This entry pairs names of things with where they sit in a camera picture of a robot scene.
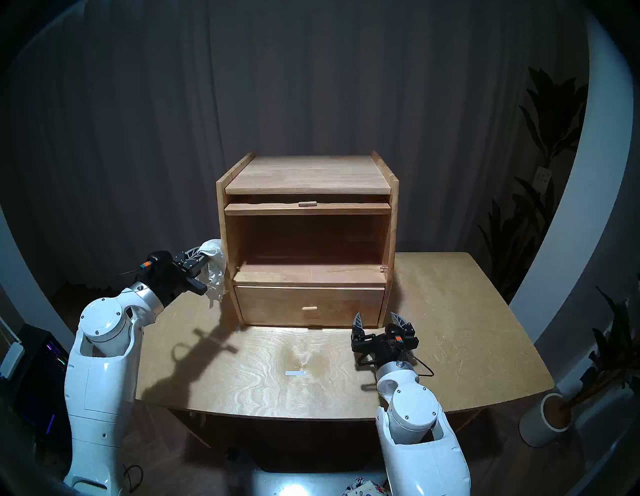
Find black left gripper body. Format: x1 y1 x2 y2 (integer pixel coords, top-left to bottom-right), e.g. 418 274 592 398
149 259 195 304

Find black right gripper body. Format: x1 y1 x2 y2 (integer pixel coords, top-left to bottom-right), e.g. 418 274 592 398
351 325 419 368

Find white pants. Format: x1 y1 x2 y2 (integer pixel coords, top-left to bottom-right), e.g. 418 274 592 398
192 239 227 308

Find wooden drawer with knob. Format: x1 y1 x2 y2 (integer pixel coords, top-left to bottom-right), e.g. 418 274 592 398
234 285 386 328

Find patterned cloth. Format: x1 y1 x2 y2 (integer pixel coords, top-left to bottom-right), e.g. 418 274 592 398
342 477 391 496

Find white round plant pot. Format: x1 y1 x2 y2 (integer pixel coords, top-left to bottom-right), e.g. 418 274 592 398
519 392 573 447

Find white router box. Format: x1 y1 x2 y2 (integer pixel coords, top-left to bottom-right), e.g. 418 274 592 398
0 340 25 379

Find grey curtain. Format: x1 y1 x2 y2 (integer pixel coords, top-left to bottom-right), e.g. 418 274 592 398
10 0 591 301

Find dark plant in white pot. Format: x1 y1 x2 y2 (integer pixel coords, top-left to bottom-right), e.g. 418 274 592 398
565 285 640 411

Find tall dark leafy plant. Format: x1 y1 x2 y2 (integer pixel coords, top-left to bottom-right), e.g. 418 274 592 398
477 67 590 301

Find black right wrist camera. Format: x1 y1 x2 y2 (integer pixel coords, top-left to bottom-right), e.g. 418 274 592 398
382 325 416 351

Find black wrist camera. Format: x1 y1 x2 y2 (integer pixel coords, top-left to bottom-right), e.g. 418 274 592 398
382 325 416 351
140 251 174 273

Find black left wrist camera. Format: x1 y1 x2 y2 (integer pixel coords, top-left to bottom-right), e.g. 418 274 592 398
140 251 174 273

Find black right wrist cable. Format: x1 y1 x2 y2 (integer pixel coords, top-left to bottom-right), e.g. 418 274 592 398
356 350 435 378

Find wooden cabinet frame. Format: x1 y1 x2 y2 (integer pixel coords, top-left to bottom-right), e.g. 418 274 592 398
216 151 400 328

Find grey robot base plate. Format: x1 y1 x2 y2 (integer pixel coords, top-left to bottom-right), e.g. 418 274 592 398
235 465 391 496

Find black floor cable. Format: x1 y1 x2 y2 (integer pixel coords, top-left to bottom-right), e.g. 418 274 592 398
122 464 145 493

